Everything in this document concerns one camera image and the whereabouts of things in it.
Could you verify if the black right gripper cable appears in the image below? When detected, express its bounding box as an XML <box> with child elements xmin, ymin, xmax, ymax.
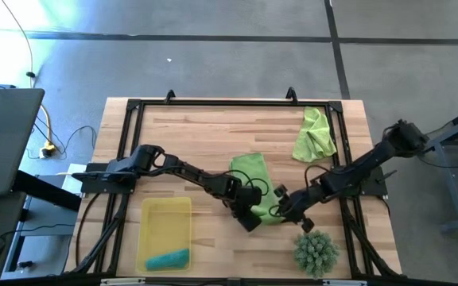
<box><xmin>302</xmin><ymin>163</ymin><xmax>336</xmax><ymax>191</ymax></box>

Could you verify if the black desk beam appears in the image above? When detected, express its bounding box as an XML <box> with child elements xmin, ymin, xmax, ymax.
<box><xmin>11</xmin><ymin>169</ymin><xmax>83</xmax><ymax>213</ymax></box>

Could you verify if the teal microfiber towel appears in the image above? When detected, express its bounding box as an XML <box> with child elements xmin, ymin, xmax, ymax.
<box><xmin>145</xmin><ymin>247</ymin><xmax>191</xmax><ymax>272</ymax></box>

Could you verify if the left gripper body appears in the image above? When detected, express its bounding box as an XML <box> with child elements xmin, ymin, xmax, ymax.
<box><xmin>224</xmin><ymin>183</ymin><xmax>254</xmax><ymax>220</ymax></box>

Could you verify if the dark grey flat panel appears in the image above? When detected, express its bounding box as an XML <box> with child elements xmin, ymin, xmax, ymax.
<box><xmin>0</xmin><ymin>87</ymin><xmax>46</xmax><ymax>196</ymax></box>

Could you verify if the silver edge bracket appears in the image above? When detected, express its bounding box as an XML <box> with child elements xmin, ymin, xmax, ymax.
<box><xmin>321</xmin><ymin>278</ymin><xmax>368</xmax><ymax>286</ymax></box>
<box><xmin>99</xmin><ymin>277</ymin><xmax>147</xmax><ymax>286</ymax></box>

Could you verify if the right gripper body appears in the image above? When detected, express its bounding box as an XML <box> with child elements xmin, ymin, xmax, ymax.
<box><xmin>279</xmin><ymin>186</ymin><xmax>325</xmax><ymax>224</ymax></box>

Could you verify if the white box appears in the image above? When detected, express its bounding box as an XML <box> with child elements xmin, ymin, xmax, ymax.
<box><xmin>56</xmin><ymin>163</ymin><xmax>90</xmax><ymax>196</ymax></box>

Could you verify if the artificial green plant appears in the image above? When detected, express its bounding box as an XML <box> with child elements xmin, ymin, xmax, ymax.
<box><xmin>292</xmin><ymin>229</ymin><xmax>340</xmax><ymax>280</ymax></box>

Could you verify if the yellow power plug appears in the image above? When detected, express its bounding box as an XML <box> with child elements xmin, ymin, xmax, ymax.
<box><xmin>39</xmin><ymin>141</ymin><xmax>58</xmax><ymax>160</ymax></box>

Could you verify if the yellow plastic basket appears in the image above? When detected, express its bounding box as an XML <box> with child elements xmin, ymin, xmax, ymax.
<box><xmin>134</xmin><ymin>195</ymin><xmax>194</xmax><ymax>275</ymax></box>

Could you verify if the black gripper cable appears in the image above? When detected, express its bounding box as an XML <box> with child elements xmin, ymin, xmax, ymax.
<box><xmin>212</xmin><ymin>168</ymin><xmax>273</xmax><ymax>202</ymax></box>
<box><xmin>302</xmin><ymin>163</ymin><xmax>336</xmax><ymax>191</ymax></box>

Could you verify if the green cloth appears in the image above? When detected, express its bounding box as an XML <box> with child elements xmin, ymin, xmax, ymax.
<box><xmin>228</xmin><ymin>152</ymin><xmax>285</xmax><ymax>226</ymax></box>

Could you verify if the grey side table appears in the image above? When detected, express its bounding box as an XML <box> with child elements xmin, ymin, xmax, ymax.
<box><xmin>0</xmin><ymin>173</ymin><xmax>80</xmax><ymax>280</ymax></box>

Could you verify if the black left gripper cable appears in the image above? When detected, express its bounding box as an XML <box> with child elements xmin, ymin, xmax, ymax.
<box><xmin>212</xmin><ymin>168</ymin><xmax>273</xmax><ymax>202</ymax></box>

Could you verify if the pale yellow cable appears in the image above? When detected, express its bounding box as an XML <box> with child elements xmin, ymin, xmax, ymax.
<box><xmin>0</xmin><ymin>0</ymin><xmax>55</xmax><ymax>149</ymax></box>

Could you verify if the green microfiber towel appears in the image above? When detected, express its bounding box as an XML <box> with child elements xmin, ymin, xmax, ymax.
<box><xmin>291</xmin><ymin>106</ymin><xmax>339</xmax><ymax>164</ymax></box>

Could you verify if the thin black floor cable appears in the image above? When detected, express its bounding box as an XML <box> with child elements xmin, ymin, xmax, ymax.
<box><xmin>25</xmin><ymin>118</ymin><xmax>98</xmax><ymax>160</ymax></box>

